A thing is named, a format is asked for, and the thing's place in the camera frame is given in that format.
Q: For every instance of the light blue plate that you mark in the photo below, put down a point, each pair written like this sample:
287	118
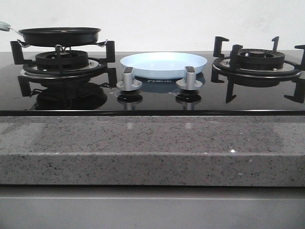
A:
163	65

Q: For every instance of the black frying pan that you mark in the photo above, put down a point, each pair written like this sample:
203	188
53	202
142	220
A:
52	36

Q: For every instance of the left silver stove knob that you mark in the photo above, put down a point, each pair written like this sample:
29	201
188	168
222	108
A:
128	82

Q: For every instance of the silver stove knob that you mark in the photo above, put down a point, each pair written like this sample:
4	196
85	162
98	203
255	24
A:
128	82
189	81

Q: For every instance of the right silver stove knob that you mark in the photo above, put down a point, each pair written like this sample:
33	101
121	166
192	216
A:
189	81

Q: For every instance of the black glass gas cooktop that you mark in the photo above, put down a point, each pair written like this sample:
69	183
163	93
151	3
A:
221	94

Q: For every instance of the left black burner with grate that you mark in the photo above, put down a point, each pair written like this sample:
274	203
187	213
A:
62	66

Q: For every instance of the black burner with grate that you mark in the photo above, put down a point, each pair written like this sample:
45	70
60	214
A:
256	68
62	66

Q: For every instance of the right black burner with grate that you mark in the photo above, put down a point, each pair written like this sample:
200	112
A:
256	68

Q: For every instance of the grey cabinet front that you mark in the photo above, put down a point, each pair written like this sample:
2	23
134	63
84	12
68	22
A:
151	208

